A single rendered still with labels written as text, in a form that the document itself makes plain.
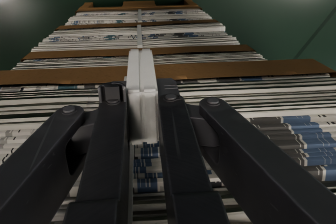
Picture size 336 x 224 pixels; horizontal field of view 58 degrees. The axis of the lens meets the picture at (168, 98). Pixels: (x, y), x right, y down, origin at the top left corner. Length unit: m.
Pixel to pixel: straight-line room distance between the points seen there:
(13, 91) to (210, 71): 0.17
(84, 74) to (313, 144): 0.20
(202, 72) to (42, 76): 0.14
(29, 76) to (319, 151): 0.24
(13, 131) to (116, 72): 0.11
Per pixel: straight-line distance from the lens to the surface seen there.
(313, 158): 0.19
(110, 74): 0.28
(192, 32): 0.66
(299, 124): 0.21
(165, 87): 0.16
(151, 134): 0.15
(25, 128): 0.21
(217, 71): 0.29
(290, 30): 1.29
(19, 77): 0.30
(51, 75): 0.29
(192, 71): 0.28
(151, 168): 0.17
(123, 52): 0.52
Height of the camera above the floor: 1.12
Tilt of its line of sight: 64 degrees down
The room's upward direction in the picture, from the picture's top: 168 degrees clockwise
